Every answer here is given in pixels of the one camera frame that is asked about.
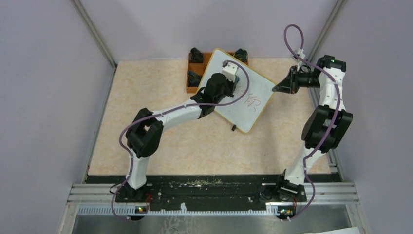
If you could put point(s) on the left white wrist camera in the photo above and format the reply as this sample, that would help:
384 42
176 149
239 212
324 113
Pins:
229 70

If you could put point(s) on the rolled dark tie front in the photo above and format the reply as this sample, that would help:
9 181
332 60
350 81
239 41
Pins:
193 79

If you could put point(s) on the rolled dark tie right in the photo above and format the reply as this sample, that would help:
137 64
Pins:
241 55

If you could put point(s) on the rolled dark tie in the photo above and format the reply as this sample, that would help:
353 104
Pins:
193 79
241 55
195 56

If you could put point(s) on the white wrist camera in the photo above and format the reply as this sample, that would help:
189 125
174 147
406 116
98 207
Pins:
299 53
229 70

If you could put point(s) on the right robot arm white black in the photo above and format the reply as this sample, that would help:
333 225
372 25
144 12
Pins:
326 126

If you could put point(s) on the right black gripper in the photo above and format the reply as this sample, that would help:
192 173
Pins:
289 84

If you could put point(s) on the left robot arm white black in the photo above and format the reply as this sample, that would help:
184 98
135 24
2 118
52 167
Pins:
144 136

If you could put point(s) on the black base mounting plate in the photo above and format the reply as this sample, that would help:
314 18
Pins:
225 205

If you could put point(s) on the rolled dark tie left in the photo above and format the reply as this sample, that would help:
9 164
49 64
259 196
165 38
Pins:
195 56

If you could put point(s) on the aluminium frame rail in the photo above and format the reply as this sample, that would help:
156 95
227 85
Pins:
319 193

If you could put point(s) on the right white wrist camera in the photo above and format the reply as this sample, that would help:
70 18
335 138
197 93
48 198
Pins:
299 53

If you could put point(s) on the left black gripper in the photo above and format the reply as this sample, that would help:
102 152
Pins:
233 85

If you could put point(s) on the whiteboard with yellow frame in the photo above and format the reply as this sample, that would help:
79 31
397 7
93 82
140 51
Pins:
254 89

